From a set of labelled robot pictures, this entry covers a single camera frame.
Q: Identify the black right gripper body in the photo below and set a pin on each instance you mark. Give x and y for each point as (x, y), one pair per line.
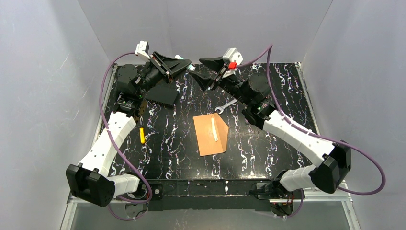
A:
(219, 75)

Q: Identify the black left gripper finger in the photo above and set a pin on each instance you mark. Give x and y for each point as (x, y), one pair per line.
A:
(177, 75)
(180, 64)

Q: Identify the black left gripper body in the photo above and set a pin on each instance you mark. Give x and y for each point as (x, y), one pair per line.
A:
(160, 66)

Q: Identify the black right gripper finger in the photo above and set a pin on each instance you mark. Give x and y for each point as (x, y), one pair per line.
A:
(214, 63)
(205, 82)

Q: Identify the orange paper envelope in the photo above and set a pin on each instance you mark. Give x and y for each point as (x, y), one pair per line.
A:
(203, 128)

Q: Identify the beige lined letter paper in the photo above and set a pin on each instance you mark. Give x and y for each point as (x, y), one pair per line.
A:
(214, 131)

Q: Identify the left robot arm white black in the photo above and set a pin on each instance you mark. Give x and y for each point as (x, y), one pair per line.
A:
(89, 179)

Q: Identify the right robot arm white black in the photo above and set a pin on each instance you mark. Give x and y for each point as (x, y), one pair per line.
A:
(330, 160)

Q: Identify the silver open-end wrench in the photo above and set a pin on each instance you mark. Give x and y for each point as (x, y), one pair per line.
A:
(220, 109)

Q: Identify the yellow marker pen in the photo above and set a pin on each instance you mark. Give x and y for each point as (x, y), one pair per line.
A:
(142, 135)

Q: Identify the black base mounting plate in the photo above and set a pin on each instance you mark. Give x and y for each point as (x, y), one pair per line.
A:
(205, 194)

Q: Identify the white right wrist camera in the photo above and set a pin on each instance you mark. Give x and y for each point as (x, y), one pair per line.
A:
(231, 58)

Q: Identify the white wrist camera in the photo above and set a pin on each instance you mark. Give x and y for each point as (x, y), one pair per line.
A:
(231, 58)
(142, 49)

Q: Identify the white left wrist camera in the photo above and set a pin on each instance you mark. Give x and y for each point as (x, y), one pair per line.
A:
(142, 49)

